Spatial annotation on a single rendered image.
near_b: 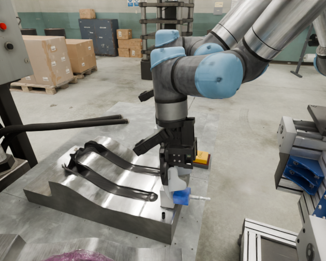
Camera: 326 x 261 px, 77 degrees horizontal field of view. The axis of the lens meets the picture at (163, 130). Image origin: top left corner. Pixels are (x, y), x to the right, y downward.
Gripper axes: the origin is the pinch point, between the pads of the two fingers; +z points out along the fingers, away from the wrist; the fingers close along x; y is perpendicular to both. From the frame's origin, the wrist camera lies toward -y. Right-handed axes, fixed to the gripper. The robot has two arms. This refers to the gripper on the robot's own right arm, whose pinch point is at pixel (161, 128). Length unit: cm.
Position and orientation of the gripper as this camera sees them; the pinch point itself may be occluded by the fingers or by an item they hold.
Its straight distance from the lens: 82.3
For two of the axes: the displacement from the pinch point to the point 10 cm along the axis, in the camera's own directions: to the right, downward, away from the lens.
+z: 0.0, 8.6, 5.0
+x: 3.0, -4.8, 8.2
